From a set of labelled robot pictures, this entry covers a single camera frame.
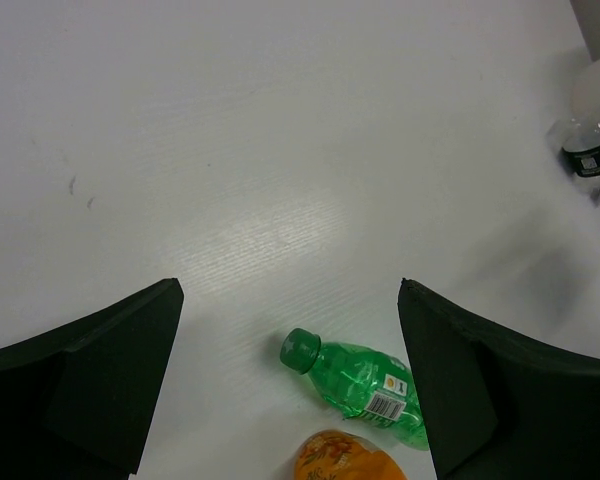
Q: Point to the orange juice bottle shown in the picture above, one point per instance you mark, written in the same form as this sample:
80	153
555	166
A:
338	455

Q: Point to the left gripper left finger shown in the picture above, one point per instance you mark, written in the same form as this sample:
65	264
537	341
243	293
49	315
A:
77	402

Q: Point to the black-label small bottle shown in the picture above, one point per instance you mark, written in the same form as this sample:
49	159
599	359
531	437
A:
575	143

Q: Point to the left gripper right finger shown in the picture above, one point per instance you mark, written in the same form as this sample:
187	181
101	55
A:
498	404

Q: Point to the green plastic bottle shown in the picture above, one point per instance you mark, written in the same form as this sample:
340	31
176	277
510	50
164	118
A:
361	383

